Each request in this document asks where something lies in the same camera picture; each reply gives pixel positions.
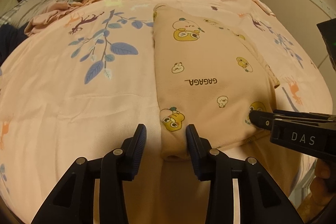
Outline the peach duck print shirt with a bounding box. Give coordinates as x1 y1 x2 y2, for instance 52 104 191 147
153 4 280 160

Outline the right hand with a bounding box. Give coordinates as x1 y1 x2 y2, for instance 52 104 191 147
297 159 335 223

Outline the pink printed duvet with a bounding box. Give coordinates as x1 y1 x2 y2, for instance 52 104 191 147
1 0 333 223

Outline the navy blue garment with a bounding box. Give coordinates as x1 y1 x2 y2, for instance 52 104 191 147
0 23 28 65

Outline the pink crumpled garment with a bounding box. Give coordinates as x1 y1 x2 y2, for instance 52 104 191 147
24 1 84 36

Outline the plaid pillow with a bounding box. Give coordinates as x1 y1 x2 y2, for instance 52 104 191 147
1 0 39 28

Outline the wall power socket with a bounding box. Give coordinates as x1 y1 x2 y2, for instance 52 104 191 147
310 0 336 19

